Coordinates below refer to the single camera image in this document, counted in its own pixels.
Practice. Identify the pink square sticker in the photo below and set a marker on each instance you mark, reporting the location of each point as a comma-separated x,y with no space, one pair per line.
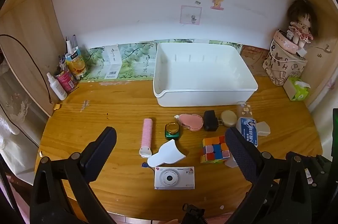
190,14

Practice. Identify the pink correction tape dispenser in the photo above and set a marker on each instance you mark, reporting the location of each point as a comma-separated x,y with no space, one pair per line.
192,122

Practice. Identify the white plastic bin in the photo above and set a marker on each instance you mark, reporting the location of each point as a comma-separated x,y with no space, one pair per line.
203,73

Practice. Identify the green tissue pack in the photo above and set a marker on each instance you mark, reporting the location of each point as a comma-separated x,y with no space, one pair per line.
297,89

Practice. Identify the red can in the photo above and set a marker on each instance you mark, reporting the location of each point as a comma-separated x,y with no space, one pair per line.
66,81

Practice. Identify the translucent box with blue label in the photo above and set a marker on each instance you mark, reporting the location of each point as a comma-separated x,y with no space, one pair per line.
248,133

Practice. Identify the white tube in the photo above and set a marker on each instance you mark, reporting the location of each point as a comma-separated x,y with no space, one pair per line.
69,45

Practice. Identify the clear plastic box with stickers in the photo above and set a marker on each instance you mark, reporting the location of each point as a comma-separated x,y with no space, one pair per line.
245,109

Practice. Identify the white spray bottle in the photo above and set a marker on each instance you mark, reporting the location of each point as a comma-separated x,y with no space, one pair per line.
58,88

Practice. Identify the white box with barcode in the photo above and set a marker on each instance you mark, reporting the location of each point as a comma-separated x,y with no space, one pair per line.
112,62

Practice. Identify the gold oval compact case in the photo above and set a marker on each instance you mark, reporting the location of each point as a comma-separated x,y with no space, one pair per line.
229,118

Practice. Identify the small white block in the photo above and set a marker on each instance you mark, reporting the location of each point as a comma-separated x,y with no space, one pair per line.
302,51

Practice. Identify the beige canvas bag with letters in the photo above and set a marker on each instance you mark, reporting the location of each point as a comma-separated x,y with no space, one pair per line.
285,68

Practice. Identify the pink round tin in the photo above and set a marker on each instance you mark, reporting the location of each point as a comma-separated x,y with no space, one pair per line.
284,41

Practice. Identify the colourful puzzle cube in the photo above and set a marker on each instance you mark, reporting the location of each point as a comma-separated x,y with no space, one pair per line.
212,150

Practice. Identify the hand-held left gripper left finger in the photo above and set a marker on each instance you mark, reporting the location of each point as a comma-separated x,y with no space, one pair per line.
101,150

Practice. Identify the white lace curtain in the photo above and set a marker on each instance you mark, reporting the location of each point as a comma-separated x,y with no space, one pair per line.
15,113

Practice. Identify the white toy camera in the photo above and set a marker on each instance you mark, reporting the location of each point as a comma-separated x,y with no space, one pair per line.
174,177

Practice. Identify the brown-haired doll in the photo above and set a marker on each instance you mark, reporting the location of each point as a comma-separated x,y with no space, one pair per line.
302,20

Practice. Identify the brown cardboard with drawing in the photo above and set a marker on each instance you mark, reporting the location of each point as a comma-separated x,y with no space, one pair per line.
253,60

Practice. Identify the black power adapter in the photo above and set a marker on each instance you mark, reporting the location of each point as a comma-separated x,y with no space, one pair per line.
210,121

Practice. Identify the white plastic scraper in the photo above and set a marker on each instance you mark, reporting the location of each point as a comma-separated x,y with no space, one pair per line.
167,154

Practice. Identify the yellow pony sticker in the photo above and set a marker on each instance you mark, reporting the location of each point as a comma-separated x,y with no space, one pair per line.
217,2

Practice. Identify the pink roller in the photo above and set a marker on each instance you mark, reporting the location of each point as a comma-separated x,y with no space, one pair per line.
146,134

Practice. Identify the green jar with gold lid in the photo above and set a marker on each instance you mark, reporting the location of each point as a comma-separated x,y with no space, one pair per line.
173,131

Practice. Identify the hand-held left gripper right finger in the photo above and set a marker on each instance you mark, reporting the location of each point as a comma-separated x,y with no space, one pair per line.
240,155

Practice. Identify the translucent white block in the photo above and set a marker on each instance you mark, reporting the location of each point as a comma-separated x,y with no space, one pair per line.
231,163

